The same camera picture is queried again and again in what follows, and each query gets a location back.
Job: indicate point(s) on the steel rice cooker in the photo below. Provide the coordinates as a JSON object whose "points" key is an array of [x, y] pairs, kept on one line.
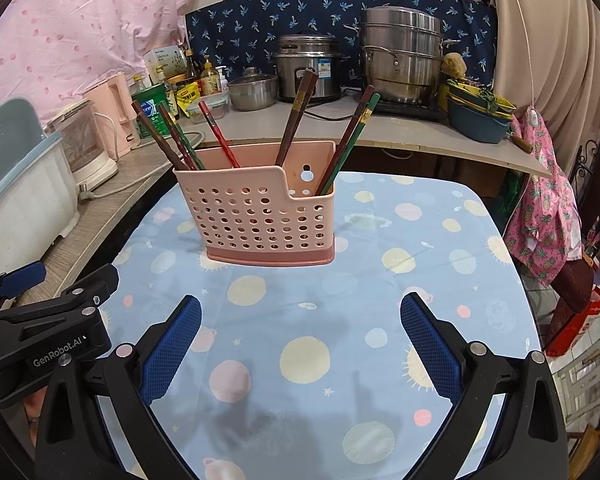
{"points": [[320, 67]]}

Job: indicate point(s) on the green dish soap bottle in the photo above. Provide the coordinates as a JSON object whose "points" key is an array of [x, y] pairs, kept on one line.
{"points": [[152, 110]]}

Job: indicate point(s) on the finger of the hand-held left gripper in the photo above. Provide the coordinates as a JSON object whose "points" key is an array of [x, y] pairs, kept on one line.
{"points": [[90, 282], [22, 277]]}

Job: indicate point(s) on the white blender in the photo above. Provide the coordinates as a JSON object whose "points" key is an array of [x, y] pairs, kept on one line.
{"points": [[87, 155]]}

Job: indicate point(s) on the blue printed tablecloth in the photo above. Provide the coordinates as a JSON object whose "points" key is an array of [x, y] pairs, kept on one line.
{"points": [[330, 300]]}

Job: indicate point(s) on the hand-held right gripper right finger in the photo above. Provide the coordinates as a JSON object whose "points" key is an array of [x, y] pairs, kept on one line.
{"points": [[430, 345]]}

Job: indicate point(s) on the yellow snack packet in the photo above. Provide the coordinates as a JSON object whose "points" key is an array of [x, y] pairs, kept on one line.
{"points": [[189, 100]]}

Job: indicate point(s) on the pink pineapple print cloth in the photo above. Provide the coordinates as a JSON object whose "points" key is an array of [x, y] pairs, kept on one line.
{"points": [[545, 210]]}

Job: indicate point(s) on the yellow oil bottle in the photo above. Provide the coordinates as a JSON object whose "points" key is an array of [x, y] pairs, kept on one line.
{"points": [[210, 80]]}

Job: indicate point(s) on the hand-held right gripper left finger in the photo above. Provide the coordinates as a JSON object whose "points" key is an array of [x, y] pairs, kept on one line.
{"points": [[172, 345]]}

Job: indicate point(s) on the pink perforated utensil holder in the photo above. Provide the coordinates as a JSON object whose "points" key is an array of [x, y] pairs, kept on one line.
{"points": [[260, 220]]}

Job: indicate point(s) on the pink electric kettle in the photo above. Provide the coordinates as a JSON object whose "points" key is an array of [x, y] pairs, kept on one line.
{"points": [[110, 115]]}

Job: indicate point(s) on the dark brown chopstick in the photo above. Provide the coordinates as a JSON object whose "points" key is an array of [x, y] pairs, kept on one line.
{"points": [[295, 110], [302, 120]]}

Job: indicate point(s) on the black induction cooker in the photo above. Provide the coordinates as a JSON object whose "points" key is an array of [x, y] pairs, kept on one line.
{"points": [[420, 110]]}

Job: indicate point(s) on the blue basin with yellow items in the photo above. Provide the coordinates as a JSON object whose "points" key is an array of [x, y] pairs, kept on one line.
{"points": [[480, 120]]}

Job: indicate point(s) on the white carton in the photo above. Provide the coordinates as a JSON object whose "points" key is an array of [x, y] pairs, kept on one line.
{"points": [[165, 62]]}

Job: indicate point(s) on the dark sauce bottle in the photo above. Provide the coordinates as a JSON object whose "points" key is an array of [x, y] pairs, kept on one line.
{"points": [[192, 65]]}

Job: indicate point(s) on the green chopstick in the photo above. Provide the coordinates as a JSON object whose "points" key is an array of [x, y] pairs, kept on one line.
{"points": [[361, 127], [187, 147]]}

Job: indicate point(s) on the grey wood grain counter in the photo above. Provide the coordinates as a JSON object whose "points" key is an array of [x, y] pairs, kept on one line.
{"points": [[130, 180]]}

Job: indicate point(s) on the clear food container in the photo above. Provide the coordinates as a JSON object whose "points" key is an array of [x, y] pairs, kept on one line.
{"points": [[207, 110]]}

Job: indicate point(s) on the navy floral cloth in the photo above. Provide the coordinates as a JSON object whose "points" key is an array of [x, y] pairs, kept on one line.
{"points": [[260, 20]]}

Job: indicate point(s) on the white dish rack grey-blue lid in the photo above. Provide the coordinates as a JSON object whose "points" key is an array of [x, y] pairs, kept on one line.
{"points": [[25, 195]]}

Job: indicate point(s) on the large steel steamer pot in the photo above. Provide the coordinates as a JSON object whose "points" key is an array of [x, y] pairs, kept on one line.
{"points": [[405, 60]]}

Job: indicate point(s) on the light kitchen counter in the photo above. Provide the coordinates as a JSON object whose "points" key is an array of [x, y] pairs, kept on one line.
{"points": [[405, 130]]}

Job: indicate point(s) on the tan lumpy object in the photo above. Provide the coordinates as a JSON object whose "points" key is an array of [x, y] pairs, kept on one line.
{"points": [[454, 65]]}

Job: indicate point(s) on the beige curtain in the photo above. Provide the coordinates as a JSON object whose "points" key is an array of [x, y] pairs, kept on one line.
{"points": [[555, 35]]}

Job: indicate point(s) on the dark red chopstick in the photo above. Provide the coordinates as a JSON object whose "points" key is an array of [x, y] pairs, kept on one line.
{"points": [[152, 130]]}

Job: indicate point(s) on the steel pot with lid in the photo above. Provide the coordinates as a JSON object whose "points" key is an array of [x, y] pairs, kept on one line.
{"points": [[252, 92]]}

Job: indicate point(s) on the pink dotted cloth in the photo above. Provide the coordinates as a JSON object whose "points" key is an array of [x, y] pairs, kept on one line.
{"points": [[80, 25]]}

